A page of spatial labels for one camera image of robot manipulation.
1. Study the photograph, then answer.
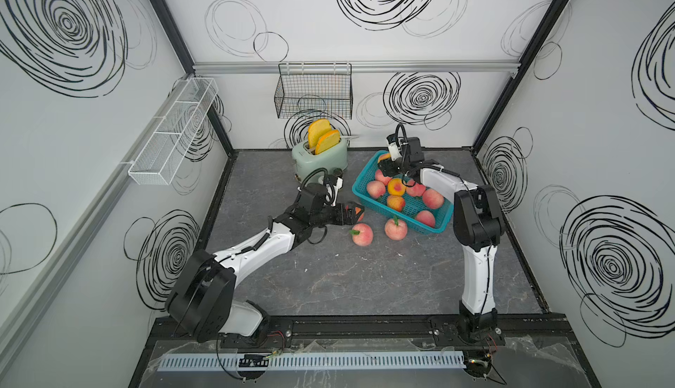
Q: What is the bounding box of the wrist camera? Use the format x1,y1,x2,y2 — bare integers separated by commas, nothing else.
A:
323,174,343,206
387,134,407,164

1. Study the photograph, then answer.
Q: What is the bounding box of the orange red wrinkled peach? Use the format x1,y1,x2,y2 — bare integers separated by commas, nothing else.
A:
355,207,364,222

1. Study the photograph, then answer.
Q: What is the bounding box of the teal plastic basket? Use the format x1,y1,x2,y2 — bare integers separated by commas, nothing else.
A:
352,150,454,234

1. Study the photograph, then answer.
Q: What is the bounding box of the black wire wall basket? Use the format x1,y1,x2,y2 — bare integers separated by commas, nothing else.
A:
274,62,353,119

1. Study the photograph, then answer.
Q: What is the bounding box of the orange yellow peach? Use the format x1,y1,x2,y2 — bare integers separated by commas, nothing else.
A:
386,195,406,212

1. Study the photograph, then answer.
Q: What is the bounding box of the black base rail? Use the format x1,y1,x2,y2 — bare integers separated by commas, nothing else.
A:
152,313,573,349

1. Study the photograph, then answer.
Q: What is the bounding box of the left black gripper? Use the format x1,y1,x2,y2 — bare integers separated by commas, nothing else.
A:
308,202,363,230

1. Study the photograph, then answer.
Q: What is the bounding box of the white slotted cable duct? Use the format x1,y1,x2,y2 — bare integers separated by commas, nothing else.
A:
156,351,468,372

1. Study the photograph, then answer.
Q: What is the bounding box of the aluminium wall rail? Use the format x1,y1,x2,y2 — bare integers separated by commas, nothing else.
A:
193,60,520,76

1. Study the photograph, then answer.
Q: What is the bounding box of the front yellow toast slice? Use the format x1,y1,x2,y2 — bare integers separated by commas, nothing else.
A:
314,129,342,155

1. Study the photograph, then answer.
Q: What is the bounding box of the pink peach with leaf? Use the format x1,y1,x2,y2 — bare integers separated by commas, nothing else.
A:
350,223,374,247

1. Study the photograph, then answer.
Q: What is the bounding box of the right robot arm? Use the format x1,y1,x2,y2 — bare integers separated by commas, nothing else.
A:
378,126,506,344

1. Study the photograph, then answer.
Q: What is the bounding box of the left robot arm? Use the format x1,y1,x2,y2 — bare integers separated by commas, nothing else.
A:
165,179,365,343

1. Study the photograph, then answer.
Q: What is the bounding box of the rear yellow toast slice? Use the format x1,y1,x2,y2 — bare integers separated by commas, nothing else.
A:
308,118,333,150

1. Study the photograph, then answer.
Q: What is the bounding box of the white mesh wall shelf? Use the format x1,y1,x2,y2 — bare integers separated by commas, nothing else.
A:
128,77,218,186

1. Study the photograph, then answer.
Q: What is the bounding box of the yellow toast slice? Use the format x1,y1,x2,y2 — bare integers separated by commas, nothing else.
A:
314,129,342,155
308,118,333,150

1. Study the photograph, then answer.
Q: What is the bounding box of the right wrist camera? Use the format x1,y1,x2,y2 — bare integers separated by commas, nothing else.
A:
387,134,407,164

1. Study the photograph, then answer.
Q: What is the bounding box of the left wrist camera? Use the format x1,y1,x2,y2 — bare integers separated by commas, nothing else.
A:
323,174,343,206

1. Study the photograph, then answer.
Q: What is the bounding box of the mint green toaster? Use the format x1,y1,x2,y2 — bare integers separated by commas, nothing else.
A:
292,138,349,182

